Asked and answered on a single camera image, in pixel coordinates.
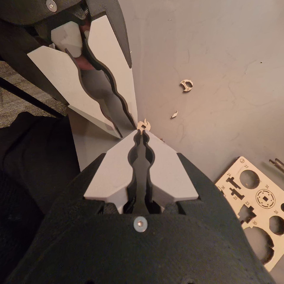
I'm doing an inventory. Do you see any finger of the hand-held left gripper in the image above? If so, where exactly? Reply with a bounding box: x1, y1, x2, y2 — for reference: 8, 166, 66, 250
27, 22, 123, 138
84, 15, 138, 129

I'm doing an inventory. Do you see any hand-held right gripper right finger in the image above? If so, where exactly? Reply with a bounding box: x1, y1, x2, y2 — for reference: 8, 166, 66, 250
143, 129, 199, 212

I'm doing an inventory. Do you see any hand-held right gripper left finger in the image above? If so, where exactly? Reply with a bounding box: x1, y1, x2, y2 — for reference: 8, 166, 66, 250
84, 129, 141, 214

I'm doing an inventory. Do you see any wooden hub disc part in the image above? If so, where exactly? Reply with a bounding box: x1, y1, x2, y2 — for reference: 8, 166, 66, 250
137, 119, 152, 135

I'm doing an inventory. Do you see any punched wooden parts sheet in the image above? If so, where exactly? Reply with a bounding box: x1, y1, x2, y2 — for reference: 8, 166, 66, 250
215, 156, 284, 272

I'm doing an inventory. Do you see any person's left hand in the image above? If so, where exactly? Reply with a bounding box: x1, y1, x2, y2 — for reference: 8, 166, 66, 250
76, 55, 95, 71

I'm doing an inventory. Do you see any round wooden clip part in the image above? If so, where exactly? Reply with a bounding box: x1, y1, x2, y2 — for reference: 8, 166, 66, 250
179, 79, 194, 93

